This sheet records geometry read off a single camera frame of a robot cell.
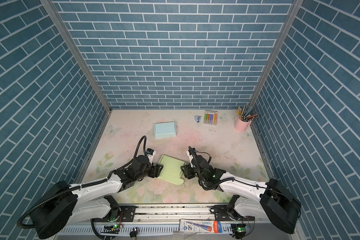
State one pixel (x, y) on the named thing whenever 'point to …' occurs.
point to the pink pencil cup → (241, 126)
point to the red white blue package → (199, 226)
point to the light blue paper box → (164, 130)
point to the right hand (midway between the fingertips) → (182, 166)
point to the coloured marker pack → (210, 117)
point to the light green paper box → (171, 170)
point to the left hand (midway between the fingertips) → (159, 166)
